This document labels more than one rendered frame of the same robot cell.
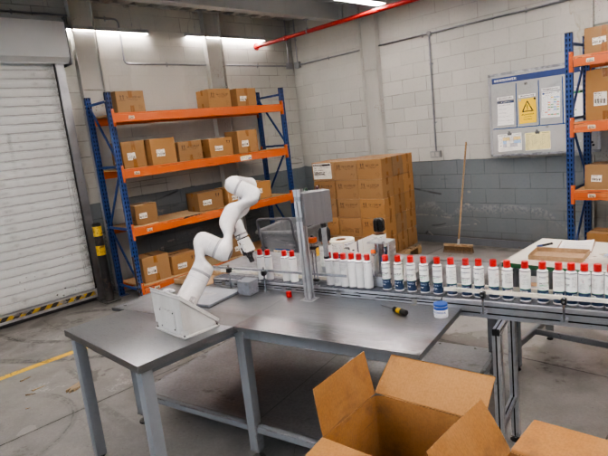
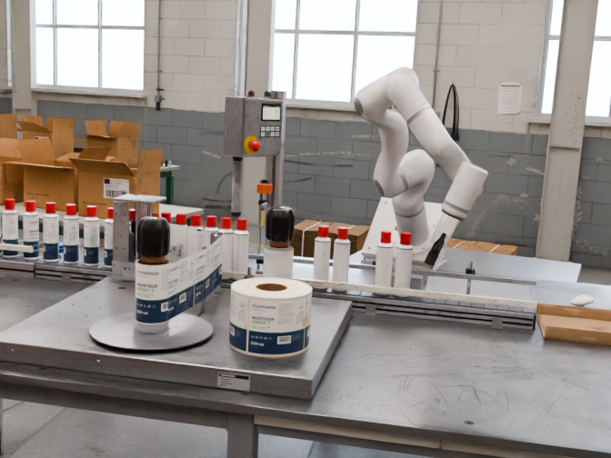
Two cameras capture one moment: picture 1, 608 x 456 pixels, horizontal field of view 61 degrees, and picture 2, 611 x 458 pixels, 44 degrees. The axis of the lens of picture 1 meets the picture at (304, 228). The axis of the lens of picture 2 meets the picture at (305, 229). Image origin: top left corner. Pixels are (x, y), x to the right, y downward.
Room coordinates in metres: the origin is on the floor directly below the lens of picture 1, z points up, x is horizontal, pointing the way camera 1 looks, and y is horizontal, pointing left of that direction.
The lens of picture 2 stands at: (5.37, -0.92, 1.51)
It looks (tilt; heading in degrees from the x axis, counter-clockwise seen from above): 10 degrees down; 156
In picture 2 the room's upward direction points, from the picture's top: 3 degrees clockwise
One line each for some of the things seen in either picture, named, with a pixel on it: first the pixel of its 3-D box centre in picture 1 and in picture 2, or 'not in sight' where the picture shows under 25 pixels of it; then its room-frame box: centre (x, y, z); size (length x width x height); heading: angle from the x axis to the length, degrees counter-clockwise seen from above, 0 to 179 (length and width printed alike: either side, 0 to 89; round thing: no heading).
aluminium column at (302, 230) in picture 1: (303, 244); (274, 191); (2.97, 0.01, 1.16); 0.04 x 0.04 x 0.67; 56
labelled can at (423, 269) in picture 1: (423, 274); (71, 233); (2.72, -0.62, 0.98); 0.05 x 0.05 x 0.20
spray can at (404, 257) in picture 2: (261, 264); (403, 264); (3.35, 0.31, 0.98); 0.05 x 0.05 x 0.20
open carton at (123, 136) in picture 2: not in sight; (109, 143); (-1.32, 0.16, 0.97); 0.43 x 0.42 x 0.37; 131
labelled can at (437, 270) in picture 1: (437, 275); (51, 232); (2.67, -0.69, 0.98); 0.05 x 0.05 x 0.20
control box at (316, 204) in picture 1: (314, 206); (254, 126); (2.99, -0.08, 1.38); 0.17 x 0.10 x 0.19; 111
